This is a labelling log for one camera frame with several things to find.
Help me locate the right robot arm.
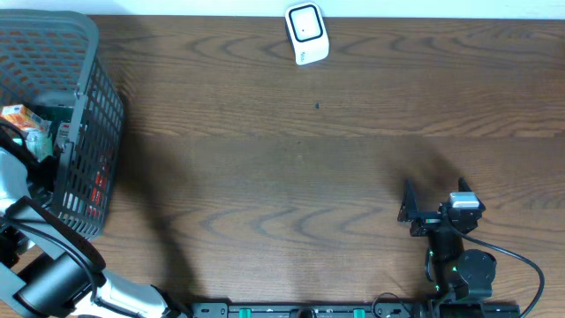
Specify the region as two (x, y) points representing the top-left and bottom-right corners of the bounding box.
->
(397, 178), (497, 317)

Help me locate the grey plastic shopping basket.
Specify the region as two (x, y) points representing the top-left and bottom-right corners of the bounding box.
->
(1, 9), (124, 239)

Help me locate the green white 3M package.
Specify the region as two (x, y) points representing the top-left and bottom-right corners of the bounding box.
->
(37, 105), (83, 154)

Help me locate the teal wet wipes packet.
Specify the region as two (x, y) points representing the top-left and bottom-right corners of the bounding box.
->
(26, 131), (53, 162)

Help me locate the orange box in basket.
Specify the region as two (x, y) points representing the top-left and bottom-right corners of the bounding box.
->
(1, 104), (50, 133)

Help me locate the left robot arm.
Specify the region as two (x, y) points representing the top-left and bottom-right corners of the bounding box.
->
(1, 123), (193, 317)

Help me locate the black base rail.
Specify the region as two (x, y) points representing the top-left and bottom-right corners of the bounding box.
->
(191, 300), (520, 318)

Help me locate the white barcode scanner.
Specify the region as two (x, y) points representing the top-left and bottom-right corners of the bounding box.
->
(284, 2), (330, 65)

